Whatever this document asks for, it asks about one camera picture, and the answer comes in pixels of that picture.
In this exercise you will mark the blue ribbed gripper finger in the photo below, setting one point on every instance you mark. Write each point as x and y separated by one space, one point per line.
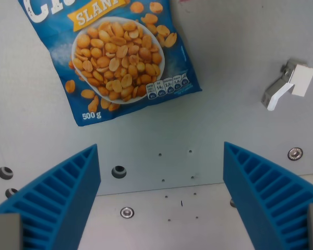
67 192
253 187

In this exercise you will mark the silver countersunk screw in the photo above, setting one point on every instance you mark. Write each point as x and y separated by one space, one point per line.
295 153
127 212

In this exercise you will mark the blue salted peanuts bag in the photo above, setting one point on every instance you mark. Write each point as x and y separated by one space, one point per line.
114 57

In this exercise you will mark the grey and white bracket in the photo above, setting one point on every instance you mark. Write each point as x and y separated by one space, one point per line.
289 83

